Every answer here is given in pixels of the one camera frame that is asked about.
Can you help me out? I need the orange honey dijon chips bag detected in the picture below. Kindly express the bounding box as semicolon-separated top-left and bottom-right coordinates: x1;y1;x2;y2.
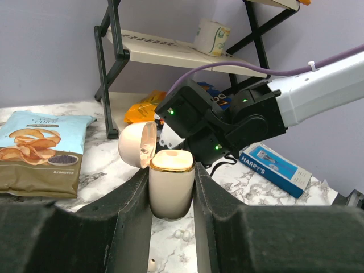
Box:
299;0;311;6

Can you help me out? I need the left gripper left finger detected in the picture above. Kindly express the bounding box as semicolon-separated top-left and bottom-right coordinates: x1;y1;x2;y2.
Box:
1;169;152;272

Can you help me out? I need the blue Doritos bag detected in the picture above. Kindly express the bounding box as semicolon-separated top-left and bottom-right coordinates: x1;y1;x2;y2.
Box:
198;82;231;110

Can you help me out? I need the beige earbud charging case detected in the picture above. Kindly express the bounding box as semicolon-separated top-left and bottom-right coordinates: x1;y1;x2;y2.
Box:
118;122;196;221

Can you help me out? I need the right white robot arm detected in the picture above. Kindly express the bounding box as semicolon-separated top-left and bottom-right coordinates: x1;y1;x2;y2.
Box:
155;53;363;165

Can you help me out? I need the white hook earbud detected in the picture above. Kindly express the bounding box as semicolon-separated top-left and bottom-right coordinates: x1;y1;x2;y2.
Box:
174;229;191;242

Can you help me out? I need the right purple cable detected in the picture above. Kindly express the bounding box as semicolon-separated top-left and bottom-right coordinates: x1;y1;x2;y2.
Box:
166;44;364;96

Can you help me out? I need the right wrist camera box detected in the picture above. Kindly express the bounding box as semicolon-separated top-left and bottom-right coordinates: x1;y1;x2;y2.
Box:
154;114;184;151

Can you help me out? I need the orange snack bag lower shelf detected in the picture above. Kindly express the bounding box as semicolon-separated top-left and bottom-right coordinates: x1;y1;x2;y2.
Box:
123;90;167;124

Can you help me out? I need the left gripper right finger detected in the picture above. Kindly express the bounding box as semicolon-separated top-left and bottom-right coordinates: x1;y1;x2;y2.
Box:
193;163;363;272

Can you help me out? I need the blue Harry's razor box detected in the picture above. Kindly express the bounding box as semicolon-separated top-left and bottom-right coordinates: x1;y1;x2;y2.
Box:
239;143;312;198

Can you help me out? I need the toilet paper roll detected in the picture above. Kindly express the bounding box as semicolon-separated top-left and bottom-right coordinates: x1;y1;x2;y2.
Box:
193;18;230;57

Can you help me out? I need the beige stem earbud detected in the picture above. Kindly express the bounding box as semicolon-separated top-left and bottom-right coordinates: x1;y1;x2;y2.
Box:
147;258;157;272

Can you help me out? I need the black frame cream shelf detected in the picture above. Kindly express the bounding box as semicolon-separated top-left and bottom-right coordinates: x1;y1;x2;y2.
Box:
94;1;300;139

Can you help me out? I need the blue brown chips bag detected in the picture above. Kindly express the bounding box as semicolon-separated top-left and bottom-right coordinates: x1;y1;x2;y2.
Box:
1;111;96;198

